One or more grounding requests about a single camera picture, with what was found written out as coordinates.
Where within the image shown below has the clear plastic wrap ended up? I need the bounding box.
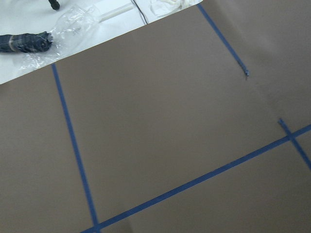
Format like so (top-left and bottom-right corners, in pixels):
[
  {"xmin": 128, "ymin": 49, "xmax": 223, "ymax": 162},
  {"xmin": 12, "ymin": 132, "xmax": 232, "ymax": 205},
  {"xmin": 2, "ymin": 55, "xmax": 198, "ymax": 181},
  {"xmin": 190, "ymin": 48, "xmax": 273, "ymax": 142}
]
[{"xmin": 20, "ymin": 4, "xmax": 99, "ymax": 71}]

